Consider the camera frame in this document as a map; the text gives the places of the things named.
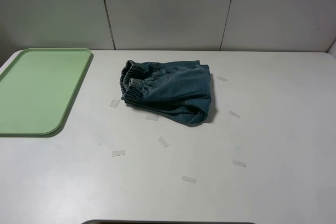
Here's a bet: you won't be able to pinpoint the children's blue denim shorts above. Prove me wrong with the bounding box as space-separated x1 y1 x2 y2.
120 60 212 126

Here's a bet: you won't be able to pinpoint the green plastic tray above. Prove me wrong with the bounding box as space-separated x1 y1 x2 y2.
1 48 93 136

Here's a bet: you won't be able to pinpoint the clear tape piece centre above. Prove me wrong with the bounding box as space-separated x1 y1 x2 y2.
146 115 159 121

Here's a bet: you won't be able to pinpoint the clear tape piece tilted middle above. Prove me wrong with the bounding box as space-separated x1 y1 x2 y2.
158 137 169 148

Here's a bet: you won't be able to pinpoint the clear tape piece upper left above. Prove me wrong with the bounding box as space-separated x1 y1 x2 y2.
110 99 120 108

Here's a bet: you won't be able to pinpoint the clear tape piece upper right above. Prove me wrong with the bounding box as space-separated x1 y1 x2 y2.
217 77 227 81

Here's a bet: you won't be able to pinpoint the clear tape piece lower left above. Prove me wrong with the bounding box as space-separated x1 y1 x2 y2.
111 150 125 157

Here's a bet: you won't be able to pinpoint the clear tape piece bottom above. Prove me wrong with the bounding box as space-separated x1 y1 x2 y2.
182 175 197 184

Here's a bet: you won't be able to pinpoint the clear tape piece lower right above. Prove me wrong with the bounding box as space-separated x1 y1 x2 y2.
232 159 246 167

